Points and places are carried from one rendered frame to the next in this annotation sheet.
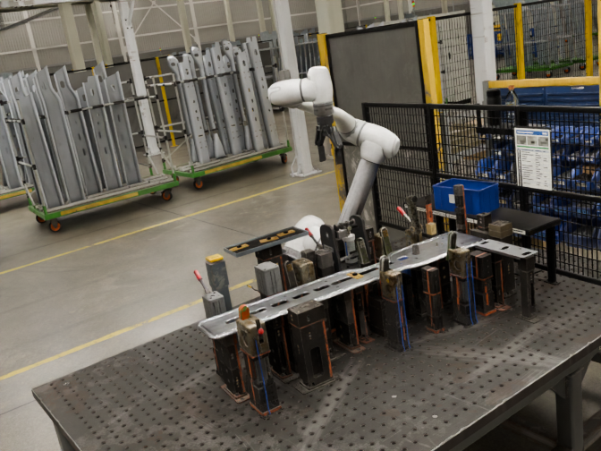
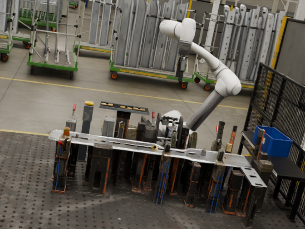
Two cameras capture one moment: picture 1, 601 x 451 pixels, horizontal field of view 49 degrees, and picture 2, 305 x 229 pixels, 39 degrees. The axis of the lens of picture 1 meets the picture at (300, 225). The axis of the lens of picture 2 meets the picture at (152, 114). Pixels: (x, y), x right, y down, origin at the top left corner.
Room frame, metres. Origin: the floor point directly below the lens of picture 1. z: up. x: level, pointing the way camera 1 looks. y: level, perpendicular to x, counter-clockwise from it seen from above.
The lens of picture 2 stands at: (0.03, -1.16, 2.01)
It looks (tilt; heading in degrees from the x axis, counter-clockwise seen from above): 16 degrees down; 21
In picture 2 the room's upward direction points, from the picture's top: 10 degrees clockwise
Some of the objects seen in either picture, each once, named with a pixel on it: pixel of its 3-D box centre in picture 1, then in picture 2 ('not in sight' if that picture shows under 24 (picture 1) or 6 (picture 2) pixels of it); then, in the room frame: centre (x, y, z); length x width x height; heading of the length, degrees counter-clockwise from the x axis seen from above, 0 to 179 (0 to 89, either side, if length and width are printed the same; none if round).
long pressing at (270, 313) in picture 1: (352, 278); (151, 148); (2.64, -0.19, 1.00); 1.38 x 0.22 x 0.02; 118
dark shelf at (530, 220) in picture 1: (474, 212); (271, 153); (3.26, -0.90, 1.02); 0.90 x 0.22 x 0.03; 28
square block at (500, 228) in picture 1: (502, 259); (259, 186); (2.89, -0.91, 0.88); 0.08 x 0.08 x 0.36; 28
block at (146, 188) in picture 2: (357, 308); (150, 168); (2.67, -0.19, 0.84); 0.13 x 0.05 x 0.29; 28
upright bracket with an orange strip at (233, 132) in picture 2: (432, 243); (228, 157); (3.06, -0.63, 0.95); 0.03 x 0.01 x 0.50; 118
